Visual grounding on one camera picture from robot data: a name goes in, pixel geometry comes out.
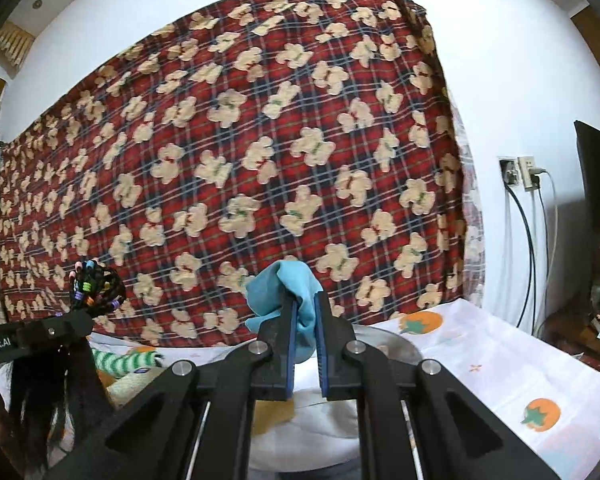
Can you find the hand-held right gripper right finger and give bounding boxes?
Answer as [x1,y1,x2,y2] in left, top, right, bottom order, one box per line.
[313,290,563,480]

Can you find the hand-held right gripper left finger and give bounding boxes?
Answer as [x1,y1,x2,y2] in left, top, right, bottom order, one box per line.
[70,290,301,480]

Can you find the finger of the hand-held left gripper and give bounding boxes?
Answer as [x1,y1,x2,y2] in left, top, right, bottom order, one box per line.
[16,309,97,356]

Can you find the black hairpiece with beaded tie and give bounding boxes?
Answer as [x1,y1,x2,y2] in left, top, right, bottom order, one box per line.
[7,258,127,468]

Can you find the blue sock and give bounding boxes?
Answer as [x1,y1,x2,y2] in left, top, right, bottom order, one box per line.
[245,258,323,363]

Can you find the tan sponge block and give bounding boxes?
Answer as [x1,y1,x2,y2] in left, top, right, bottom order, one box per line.
[252,400,296,436]

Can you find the green striped white cloth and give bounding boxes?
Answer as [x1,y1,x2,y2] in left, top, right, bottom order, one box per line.
[91,347,163,378]

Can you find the white fruit-print bedsheet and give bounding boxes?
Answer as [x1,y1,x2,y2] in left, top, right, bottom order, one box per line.
[0,297,600,480]

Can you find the red plaid bear-print blanket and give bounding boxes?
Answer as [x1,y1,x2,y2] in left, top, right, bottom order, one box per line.
[0,0,486,348]

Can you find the brown cluttered side table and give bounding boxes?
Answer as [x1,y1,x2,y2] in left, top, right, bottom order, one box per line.
[532,300,600,386]

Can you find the black power cable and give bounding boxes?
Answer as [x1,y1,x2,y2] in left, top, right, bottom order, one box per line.
[504,180,537,337]

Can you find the grey power cable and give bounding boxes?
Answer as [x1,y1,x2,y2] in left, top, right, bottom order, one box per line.
[532,167,560,311]

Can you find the white wall outlet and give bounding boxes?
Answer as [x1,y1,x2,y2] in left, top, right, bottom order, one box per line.
[498,155,548,193]

